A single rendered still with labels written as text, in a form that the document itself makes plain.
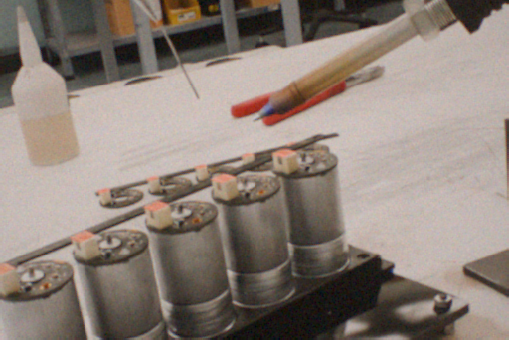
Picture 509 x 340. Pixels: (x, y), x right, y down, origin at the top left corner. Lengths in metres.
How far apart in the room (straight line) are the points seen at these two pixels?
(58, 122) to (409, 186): 0.24
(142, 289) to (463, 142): 0.28
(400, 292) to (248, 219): 0.07
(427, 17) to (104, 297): 0.13
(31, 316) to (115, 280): 0.03
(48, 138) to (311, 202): 0.29
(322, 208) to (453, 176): 0.16
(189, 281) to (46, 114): 0.30
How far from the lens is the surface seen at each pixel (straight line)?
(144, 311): 0.30
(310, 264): 0.34
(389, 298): 0.35
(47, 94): 0.59
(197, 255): 0.30
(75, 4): 4.78
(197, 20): 4.47
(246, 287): 0.33
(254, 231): 0.32
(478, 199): 0.45
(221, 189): 0.32
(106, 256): 0.29
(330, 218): 0.34
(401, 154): 0.52
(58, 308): 0.28
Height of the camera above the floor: 0.93
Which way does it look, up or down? 21 degrees down
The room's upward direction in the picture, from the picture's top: 10 degrees counter-clockwise
